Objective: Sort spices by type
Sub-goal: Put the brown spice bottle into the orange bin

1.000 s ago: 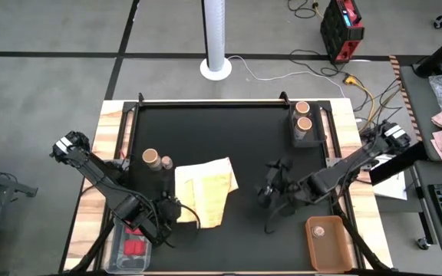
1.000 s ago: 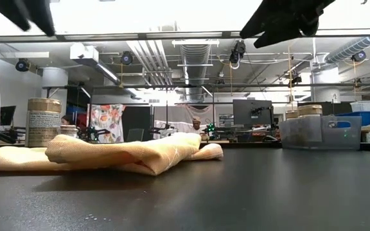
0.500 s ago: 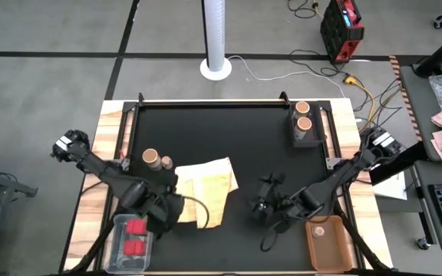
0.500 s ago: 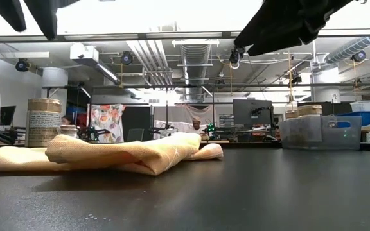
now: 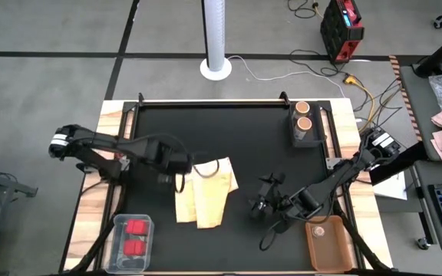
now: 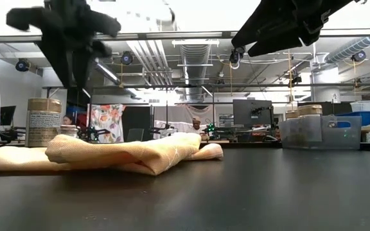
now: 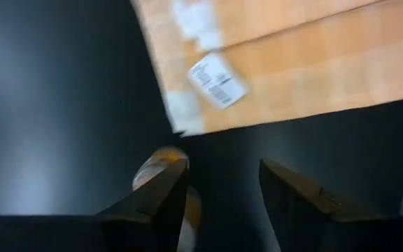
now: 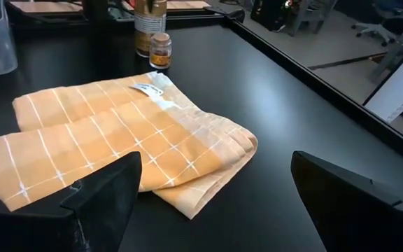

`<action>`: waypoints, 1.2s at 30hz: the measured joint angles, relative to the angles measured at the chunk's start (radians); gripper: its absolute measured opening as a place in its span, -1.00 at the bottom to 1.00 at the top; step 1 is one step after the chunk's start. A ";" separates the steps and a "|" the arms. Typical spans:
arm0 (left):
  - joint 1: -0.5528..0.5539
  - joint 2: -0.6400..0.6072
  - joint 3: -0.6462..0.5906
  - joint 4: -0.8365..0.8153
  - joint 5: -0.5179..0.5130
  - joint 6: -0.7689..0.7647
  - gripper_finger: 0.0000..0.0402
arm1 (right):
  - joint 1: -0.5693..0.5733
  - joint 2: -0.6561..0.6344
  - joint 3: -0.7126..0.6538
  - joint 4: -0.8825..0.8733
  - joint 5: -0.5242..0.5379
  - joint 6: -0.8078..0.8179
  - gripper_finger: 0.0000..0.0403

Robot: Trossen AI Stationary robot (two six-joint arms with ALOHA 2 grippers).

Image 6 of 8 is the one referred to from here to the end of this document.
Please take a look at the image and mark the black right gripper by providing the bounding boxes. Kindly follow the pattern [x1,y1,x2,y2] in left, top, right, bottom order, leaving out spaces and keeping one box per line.
[231,0,366,58]

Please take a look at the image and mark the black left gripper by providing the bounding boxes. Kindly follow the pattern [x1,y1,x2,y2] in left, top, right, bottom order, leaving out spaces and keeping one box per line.
[5,0,122,91]

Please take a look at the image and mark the small cork-top glass jar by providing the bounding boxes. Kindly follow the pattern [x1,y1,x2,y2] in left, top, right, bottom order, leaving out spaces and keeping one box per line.
[58,124,79,139]

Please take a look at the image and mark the person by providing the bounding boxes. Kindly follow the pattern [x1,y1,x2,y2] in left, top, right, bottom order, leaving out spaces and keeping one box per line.
[188,115,207,136]
[62,114,78,126]

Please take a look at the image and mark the floral cloth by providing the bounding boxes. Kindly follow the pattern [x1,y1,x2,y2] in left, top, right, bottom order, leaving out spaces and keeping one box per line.
[87,103,127,144]

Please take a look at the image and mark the white room column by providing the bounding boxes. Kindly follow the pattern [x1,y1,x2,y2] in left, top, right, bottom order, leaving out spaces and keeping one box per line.
[311,69,342,103]

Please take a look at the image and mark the black monitor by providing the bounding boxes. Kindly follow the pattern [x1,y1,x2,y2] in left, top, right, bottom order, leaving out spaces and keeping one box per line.
[0,105,17,127]
[232,99,274,126]

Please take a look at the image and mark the yellow folded cloth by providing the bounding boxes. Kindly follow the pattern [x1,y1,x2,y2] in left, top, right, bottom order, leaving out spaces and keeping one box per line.
[0,132,224,176]

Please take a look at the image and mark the white plastic tub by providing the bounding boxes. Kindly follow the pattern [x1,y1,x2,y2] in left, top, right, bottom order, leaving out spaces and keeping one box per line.
[349,100,370,113]

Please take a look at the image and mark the grey hanging cloth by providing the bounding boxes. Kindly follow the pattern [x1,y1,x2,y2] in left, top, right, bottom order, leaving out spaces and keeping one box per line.
[154,104,216,133]

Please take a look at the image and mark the dark grey plastic bin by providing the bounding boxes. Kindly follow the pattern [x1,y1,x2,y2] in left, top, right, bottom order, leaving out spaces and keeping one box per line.
[279,114,362,151]

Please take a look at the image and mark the blue plastic tub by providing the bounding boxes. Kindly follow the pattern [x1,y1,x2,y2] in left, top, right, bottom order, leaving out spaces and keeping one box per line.
[335,110,370,128]

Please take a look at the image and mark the silver insulated ceiling duct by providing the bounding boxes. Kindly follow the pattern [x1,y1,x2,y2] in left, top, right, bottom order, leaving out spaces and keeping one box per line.
[323,21,370,64]

